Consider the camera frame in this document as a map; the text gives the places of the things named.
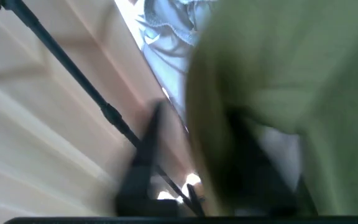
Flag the black clothes rack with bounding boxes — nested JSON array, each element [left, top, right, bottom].
[[0, 0, 206, 218]]

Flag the pale grey shorts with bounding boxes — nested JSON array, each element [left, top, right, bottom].
[[134, 0, 218, 125]]

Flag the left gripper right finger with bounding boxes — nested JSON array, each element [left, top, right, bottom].
[[224, 108, 319, 218]]

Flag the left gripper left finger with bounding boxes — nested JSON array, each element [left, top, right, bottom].
[[115, 102, 180, 218]]

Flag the green garment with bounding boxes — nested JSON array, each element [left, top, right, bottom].
[[185, 0, 358, 218]]

